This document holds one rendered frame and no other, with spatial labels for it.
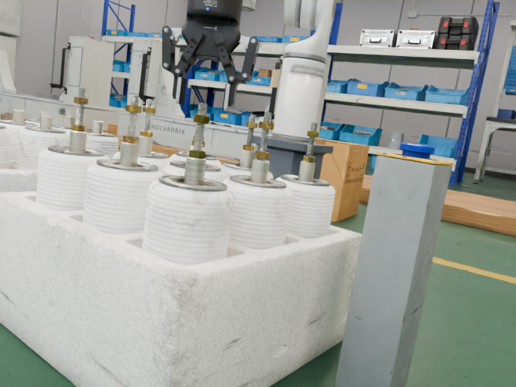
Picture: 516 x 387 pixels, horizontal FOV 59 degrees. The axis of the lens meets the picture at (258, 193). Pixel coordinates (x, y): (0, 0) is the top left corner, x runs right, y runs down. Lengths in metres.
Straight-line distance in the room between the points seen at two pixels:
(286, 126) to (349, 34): 8.62
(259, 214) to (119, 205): 0.17
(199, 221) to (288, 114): 0.54
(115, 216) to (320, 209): 0.28
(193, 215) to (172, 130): 2.69
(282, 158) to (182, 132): 2.17
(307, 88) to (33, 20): 7.23
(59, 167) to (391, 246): 0.43
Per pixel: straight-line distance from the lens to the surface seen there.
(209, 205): 0.47
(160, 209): 0.48
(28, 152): 0.99
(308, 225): 0.66
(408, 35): 5.32
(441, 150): 5.08
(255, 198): 0.55
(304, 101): 0.97
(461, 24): 5.24
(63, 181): 0.65
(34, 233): 0.63
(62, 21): 8.32
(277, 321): 0.58
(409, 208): 0.54
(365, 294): 0.58
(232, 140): 2.84
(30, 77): 7.98
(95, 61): 4.04
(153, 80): 3.46
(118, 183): 0.55
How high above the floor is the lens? 0.33
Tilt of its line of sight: 9 degrees down
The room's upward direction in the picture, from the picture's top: 8 degrees clockwise
